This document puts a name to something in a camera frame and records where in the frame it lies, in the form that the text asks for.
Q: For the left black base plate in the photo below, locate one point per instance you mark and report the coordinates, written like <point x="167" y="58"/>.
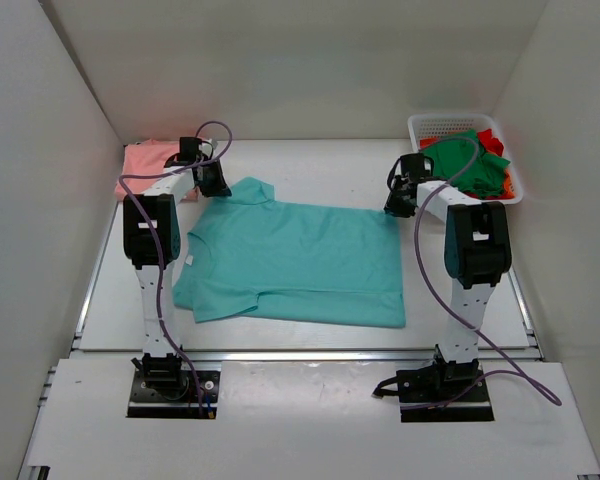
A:
<point x="181" y="403"/>

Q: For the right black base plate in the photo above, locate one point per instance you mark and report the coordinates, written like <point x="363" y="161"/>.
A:
<point x="439" y="393"/>

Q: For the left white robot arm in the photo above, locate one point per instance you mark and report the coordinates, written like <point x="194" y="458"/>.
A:
<point x="152" y="243"/>

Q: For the teal t shirt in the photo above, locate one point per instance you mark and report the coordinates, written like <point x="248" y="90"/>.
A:
<point x="250" y="254"/>

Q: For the red orange t shirt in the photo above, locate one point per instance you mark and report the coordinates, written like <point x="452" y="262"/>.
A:
<point x="489" y="176"/>

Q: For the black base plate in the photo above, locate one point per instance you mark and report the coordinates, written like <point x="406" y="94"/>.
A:
<point x="181" y="403"/>
<point x="439" y="393"/>

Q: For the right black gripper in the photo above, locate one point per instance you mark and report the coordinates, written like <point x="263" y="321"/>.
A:
<point x="393" y="208"/>

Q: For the folded pink t shirt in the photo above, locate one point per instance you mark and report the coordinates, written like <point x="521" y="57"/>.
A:
<point x="147" y="158"/>

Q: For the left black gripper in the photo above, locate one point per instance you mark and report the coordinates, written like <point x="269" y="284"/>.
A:
<point x="219" y="190"/>

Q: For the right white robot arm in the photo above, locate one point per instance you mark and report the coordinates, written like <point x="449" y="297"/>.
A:
<point x="477" y="254"/>

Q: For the white plastic basket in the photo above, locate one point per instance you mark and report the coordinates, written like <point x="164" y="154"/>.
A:
<point x="424" y="128"/>

